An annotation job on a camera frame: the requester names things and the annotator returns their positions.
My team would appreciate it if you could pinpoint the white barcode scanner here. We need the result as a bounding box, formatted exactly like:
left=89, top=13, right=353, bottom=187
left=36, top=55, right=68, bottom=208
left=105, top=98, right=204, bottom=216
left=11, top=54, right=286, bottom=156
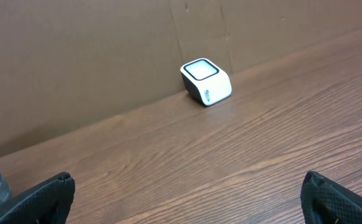
left=180, top=58, right=232, bottom=106

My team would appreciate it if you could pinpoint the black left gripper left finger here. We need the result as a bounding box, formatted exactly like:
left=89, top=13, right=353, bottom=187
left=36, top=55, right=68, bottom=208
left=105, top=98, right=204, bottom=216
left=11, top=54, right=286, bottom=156
left=0, top=172, right=75, bottom=224

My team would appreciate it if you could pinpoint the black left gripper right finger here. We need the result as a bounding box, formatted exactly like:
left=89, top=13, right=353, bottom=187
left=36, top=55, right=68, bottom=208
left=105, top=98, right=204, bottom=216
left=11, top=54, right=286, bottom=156
left=300, top=171, right=362, bottom=224

